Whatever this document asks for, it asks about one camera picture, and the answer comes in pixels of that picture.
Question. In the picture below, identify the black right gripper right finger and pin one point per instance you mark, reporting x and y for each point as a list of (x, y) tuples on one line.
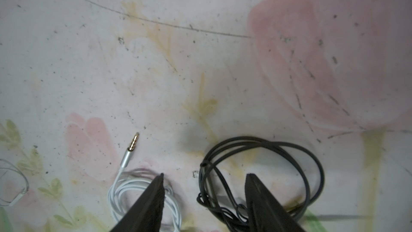
[(265, 213)]

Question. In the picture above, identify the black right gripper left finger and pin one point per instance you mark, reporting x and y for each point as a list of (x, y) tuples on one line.
[(146, 214)]

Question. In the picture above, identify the white earphones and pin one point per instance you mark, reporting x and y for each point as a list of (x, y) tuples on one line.
[(128, 186), (14, 184)]

